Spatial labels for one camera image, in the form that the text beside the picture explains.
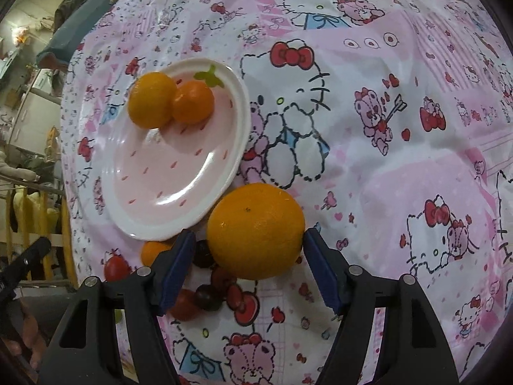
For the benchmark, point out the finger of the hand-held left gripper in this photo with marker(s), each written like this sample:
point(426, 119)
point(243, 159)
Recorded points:
point(24, 262)

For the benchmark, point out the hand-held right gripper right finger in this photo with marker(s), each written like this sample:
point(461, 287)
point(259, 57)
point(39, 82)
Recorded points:
point(322, 272)

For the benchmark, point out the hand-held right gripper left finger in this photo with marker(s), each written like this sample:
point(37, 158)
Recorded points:
point(176, 272)

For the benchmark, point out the small tangerine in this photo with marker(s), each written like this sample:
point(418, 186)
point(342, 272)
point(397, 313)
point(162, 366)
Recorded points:
point(194, 102)
point(152, 253)

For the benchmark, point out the dark red cherry tomato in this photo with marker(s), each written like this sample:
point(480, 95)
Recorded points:
point(222, 277)

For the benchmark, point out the green grape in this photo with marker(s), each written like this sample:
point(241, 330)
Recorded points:
point(118, 316)

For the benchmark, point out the large orange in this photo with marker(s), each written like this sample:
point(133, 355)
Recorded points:
point(254, 230)

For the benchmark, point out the pink strawberry-shaped plate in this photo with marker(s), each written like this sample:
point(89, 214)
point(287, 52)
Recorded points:
point(168, 184)

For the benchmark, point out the medium orange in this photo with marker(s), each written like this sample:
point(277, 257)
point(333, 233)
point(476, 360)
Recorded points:
point(150, 100)

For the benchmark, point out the yellow wooden railing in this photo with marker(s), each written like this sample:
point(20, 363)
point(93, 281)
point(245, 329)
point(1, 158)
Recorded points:
point(26, 244)

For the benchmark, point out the yellow cloth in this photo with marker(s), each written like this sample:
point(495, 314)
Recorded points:
point(40, 212)

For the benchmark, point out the person's foot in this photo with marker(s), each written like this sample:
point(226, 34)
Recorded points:
point(31, 329)

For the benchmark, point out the beige cloth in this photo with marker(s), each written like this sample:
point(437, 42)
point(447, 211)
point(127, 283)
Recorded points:
point(16, 172)

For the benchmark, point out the pink cartoon printed blanket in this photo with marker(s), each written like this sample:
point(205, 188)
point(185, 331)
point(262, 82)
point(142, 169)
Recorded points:
point(360, 168)

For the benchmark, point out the white cabinet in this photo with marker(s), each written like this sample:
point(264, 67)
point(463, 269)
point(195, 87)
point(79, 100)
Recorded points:
point(38, 88)

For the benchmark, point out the blue cushion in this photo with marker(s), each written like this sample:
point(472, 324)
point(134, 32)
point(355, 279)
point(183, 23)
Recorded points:
point(72, 34)

